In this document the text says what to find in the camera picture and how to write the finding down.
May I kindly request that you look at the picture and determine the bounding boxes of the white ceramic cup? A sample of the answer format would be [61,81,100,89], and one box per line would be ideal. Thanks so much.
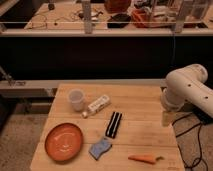
[68,89,85,112]

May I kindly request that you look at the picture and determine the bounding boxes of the black tray on bench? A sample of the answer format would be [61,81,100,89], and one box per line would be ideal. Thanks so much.
[107,13,131,28]

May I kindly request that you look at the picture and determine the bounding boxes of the orange pepper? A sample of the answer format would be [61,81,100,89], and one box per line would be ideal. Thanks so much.
[128,155,163,164]

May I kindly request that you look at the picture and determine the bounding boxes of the grey metal post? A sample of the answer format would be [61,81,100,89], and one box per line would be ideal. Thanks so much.
[173,0,193,33]
[82,0,93,34]

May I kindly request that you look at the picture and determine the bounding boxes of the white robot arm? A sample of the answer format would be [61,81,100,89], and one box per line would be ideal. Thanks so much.
[160,64,213,126]

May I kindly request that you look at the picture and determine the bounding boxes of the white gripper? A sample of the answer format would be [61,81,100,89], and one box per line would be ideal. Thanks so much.
[160,88,185,127]

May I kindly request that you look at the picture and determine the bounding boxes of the white tube bottle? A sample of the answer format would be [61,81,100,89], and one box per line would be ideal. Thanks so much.
[82,95,110,118]

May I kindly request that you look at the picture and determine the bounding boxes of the black striped block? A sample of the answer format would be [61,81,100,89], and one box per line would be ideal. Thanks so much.
[105,112,122,138]

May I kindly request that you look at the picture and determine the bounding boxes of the black floor cable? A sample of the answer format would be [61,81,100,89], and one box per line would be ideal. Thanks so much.
[171,113,211,171]

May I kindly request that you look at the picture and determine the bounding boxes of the red box on bench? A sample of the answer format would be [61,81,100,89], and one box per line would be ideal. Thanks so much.
[131,9,149,28]

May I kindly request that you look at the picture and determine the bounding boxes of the grey metal post right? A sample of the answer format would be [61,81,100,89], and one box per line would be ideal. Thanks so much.
[173,0,193,33]

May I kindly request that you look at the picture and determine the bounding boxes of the orange plate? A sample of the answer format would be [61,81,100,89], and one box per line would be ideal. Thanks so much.
[44,123,83,162]

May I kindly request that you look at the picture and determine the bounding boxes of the blue sponge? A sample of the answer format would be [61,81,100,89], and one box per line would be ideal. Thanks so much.
[89,137,112,160]

